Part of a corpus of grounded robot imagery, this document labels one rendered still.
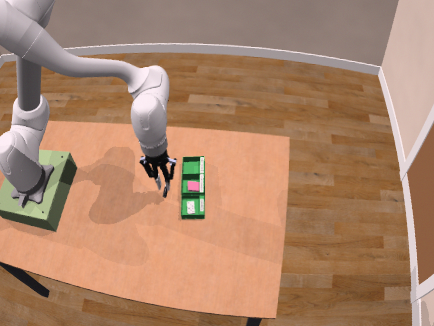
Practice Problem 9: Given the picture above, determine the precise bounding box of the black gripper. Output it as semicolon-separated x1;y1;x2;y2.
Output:
139;149;177;191

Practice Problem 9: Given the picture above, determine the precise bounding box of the green three-compartment bin rack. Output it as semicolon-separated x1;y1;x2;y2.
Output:
181;156;205;219

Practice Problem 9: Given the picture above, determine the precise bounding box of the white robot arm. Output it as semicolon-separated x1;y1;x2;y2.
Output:
0;0;169;208

